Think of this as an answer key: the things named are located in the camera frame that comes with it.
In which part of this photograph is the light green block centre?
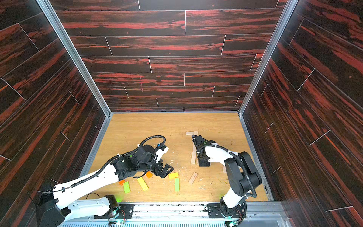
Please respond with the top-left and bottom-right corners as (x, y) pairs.
(175, 177), (180, 192)

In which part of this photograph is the light green block left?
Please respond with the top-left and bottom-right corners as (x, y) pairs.
(123, 182), (131, 194)

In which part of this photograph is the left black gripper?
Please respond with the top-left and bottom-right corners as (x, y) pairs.
(137, 156), (175, 178)

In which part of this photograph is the orange block centre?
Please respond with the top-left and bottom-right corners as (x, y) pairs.
(146, 171), (153, 178)

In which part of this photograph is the natural wood block printed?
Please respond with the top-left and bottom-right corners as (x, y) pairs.
(188, 172), (198, 185)

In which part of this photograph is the aluminium front rail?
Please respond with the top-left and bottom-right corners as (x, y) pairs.
(62, 202), (292, 227)

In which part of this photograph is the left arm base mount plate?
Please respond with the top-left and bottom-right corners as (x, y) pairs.
(94, 203), (134, 220)

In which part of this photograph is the light green block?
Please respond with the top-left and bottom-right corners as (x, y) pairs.
(175, 177), (180, 192)
(123, 182), (131, 194)

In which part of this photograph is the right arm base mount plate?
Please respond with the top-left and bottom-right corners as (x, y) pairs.
(205, 203), (246, 219)

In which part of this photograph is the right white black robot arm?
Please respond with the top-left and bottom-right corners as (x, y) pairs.
(192, 135), (262, 220)

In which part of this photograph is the short yellow block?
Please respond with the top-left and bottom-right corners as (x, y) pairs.
(168, 172), (179, 179)

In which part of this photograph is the yellow block lower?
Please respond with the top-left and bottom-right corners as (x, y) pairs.
(137, 177), (149, 191)

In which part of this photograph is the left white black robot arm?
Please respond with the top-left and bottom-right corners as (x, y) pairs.
(36, 137), (173, 227)

